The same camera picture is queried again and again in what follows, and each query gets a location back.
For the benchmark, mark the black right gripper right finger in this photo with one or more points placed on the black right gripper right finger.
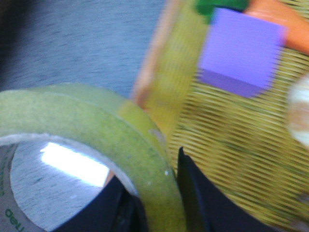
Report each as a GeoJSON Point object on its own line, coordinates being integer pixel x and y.
{"type": "Point", "coordinates": [207, 208]}

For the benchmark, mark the orange toy carrot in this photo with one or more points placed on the orange toy carrot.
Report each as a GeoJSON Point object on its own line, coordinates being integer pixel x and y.
{"type": "Point", "coordinates": [296, 34]}

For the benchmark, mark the cream bread roll toy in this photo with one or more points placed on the cream bread roll toy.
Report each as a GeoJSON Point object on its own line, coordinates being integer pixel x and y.
{"type": "Point", "coordinates": [298, 110]}

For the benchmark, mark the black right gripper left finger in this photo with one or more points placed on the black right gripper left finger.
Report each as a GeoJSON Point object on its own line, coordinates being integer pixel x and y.
{"type": "Point", "coordinates": [114, 209]}

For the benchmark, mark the yellow packing tape roll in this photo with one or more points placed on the yellow packing tape roll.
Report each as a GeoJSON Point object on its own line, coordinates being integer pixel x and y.
{"type": "Point", "coordinates": [98, 121]}

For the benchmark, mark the purple foam block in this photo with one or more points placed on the purple foam block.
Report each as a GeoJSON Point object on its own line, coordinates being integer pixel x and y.
{"type": "Point", "coordinates": [240, 53]}

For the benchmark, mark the yellow wicker basket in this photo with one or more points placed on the yellow wicker basket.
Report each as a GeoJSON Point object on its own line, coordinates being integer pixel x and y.
{"type": "Point", "coordinates": [240, 144]}

